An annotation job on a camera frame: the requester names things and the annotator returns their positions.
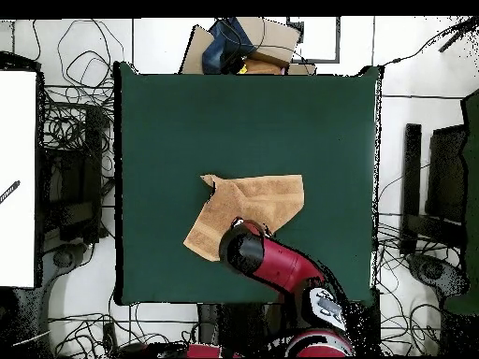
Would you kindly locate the black power strip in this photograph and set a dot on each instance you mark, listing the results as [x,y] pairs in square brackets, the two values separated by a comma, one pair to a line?
[110,336]

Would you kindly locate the black panel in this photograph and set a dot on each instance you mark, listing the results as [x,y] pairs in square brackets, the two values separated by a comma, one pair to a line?
[447,172]

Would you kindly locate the dark stand foot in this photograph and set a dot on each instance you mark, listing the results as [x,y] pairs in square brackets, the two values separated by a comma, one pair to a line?
[430,271]
[63,258]

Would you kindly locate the white board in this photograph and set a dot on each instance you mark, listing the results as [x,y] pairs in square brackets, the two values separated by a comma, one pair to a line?
[18,149]

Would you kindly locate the flat cardboard sheet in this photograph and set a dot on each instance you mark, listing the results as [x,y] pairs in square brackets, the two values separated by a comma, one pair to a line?
[196,52]

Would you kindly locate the dark green table cloth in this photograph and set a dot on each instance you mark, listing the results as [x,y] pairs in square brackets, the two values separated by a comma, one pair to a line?
[168,123]

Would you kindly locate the black upright bar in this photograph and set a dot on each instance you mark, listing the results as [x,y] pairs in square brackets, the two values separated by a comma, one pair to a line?
[411,179]

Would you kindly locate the black equipment rack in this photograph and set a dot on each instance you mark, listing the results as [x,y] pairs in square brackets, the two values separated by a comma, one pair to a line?
[75,179]

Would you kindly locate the striped black rod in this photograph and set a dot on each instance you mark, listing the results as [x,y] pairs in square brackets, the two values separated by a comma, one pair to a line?
[9,192]

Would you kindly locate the orange brown cloth item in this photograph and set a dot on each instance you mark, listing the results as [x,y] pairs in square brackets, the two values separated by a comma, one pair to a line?
[262,67]

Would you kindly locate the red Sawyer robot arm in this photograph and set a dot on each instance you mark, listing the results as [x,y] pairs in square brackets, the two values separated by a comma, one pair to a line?
[280,265]

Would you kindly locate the orange terry towel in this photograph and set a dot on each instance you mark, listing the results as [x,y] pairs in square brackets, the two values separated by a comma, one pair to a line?
[247,202]

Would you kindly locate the large cardboard box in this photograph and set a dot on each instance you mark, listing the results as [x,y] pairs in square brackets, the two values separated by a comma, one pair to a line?
[269,37]

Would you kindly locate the blue bag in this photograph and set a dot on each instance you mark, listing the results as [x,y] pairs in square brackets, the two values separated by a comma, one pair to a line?
[220,52]

